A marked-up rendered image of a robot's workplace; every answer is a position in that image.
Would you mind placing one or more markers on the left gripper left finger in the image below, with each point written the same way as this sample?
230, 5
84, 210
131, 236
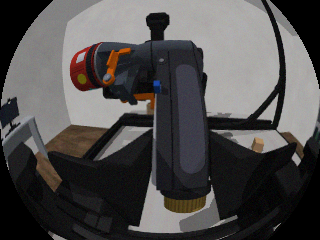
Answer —
122, 177

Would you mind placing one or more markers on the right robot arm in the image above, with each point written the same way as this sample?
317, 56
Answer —
158, 22

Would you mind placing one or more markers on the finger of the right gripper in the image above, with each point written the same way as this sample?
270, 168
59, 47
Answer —
143, 81
149, 88

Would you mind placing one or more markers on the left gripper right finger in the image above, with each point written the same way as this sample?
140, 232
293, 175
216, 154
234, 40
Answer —
236, 172

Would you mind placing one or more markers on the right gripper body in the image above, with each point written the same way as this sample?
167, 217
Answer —
107, 94

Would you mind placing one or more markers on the black hose nozzle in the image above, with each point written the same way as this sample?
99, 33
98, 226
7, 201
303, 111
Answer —
180, 154

